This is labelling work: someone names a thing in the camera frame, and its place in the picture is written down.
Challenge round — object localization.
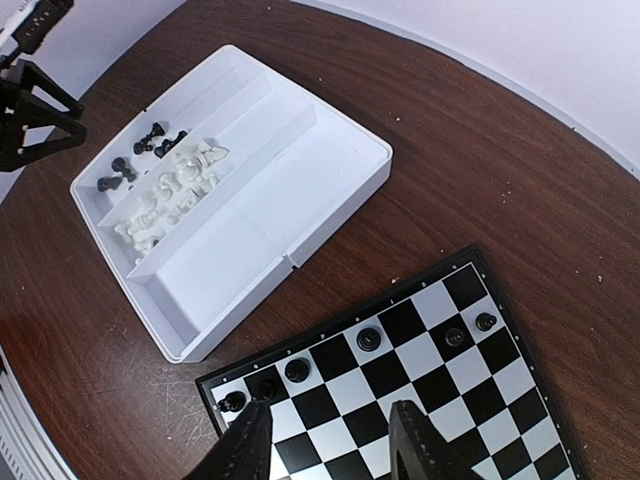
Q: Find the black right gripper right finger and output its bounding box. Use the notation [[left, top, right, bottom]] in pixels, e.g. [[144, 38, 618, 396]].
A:
[[389, 400, 481, 480]]

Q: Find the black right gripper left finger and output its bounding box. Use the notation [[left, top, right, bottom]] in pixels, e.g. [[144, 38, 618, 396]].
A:
[[184, 401, 273, 480]]

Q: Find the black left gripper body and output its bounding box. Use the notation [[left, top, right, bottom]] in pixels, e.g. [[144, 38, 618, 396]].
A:
[[1, 60, 87, 173]]

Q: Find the black chess piece corner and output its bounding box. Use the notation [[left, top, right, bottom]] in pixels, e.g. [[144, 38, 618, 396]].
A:
[[216, 390, 246, 413]]

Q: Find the black silver chessboard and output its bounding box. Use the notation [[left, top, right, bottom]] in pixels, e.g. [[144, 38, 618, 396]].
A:
[[196, 245, 586, 479]]

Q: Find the tall black chess piece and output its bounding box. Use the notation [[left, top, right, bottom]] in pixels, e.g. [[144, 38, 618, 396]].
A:
[[356, 327, 382, 353]]

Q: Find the white compartment tray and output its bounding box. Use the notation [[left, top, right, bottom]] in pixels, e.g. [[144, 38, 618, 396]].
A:
[[70, 45, 393, 364]]

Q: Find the black chess piece pile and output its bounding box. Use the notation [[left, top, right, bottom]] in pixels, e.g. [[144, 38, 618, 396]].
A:
[[96, 122, 188, 193]]

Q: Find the white chess piece pile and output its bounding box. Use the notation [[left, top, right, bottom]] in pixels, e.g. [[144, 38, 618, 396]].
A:
[[110, 140, 230, 266]]

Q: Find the aluminium front rail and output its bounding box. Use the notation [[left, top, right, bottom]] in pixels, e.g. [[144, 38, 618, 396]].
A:
[[1, 351, 77, 479]]

